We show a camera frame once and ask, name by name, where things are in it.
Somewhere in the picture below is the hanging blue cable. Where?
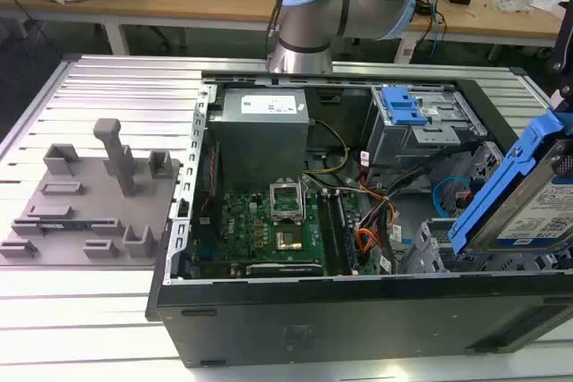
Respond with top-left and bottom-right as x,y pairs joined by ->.
428,0 -> 445,60

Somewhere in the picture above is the black RAM slot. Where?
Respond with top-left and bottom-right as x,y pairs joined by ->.
316,189 -> 342,276
334,190 -> 359,275

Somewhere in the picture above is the yellow and black wire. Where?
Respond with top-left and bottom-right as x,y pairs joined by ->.
304,117 -> 351,176

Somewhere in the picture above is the blue disk wire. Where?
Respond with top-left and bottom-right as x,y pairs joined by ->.
431,175 -> 472,218

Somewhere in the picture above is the thin locking lever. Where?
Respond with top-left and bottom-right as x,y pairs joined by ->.
300,174 -> 312,225

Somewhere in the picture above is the grey parts rack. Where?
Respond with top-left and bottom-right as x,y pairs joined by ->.
0,117 -> 184,269

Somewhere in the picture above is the black open PC case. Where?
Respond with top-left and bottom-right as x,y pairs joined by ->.
145,69 -> 573,369

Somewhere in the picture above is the black sleeved wire bundle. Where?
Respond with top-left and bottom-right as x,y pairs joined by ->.
357,140 -> 487,276

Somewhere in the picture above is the hard disk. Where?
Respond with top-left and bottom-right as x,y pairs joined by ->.
447,106 -> 573,257

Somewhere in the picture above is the orange wire bundle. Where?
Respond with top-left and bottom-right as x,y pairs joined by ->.
355,200 -> 400,267

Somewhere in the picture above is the green motherboard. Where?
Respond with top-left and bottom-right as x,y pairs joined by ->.
192,189 -> 359,278

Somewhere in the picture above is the RAM stick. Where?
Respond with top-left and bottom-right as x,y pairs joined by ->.
36,220 -> 87,232

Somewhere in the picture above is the metal socket cover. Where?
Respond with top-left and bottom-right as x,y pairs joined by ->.
268,178 -> 305,225

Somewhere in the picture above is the grey power supply unit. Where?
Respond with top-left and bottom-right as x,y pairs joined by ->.
208,89 -> 312,183

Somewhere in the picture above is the perforated metal disk bay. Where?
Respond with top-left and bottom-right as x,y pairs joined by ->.
397,140 -> 573,275

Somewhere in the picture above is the metal drive cage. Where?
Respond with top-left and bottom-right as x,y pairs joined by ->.
363,84 -> 489,169

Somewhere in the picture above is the CPU socket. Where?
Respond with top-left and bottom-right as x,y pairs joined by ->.
274,228 -> 306,252

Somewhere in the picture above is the wooden desk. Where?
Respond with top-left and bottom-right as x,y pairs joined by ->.
400,0 -> 573,62
0,0 -> 292,57

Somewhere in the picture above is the blue plastic drive latch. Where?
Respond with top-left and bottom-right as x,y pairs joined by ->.
381,86 -> 430,127

